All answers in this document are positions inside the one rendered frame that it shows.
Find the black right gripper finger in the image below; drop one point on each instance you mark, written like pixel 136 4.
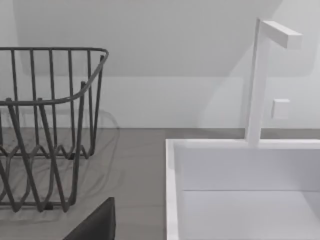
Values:
pixel 100 222

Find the white sink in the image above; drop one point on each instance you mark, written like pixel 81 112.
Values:
pixel 237 190

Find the tall white tap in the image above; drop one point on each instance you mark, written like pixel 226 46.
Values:
pixel 257 82

